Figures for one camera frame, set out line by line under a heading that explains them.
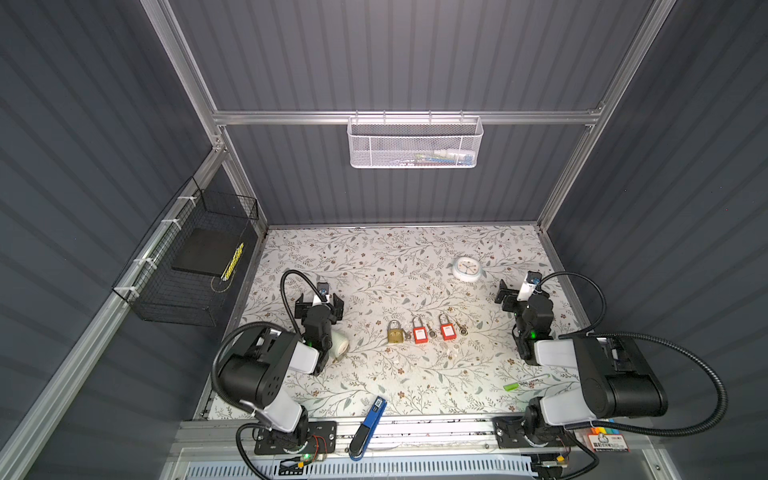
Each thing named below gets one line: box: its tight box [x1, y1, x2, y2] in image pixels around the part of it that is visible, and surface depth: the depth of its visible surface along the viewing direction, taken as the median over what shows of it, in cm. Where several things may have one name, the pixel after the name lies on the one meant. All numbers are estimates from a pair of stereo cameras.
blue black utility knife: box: [349, 396, 387, 461], surface depth 72 cm
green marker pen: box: [503, 373, 551, 391], surface depth 84 cm
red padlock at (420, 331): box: [412, 316, 429, 344], surface depth 92 cm
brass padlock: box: [387, 319, 404, 343], surface depth 93 cm
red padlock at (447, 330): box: [439, 313, 457, 341], surface depth 93 cm
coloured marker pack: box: [588, 427, 630, 453], surface depth 72 cm
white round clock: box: [452, 256, 483, 283], surface depth 106 cm
